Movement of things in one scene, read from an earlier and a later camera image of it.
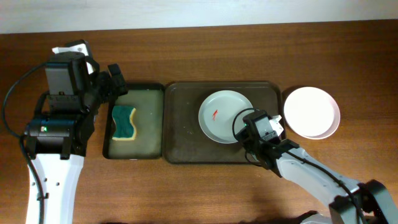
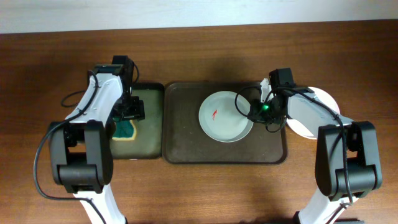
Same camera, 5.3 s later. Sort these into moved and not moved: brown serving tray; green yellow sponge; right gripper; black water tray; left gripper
Moved: right gripper; left gripper
Not moved: brown serving tray; black water tray; green yellow sponge
